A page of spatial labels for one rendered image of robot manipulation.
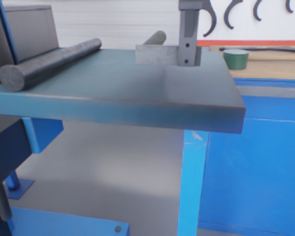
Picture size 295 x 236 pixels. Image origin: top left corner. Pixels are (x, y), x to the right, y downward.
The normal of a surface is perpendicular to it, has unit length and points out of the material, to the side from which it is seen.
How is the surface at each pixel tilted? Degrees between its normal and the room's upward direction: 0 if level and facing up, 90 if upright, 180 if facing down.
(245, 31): 90
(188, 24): 120
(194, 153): 90
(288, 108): 90
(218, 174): 90
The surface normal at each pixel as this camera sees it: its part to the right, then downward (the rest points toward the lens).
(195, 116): -0.18, 0.45
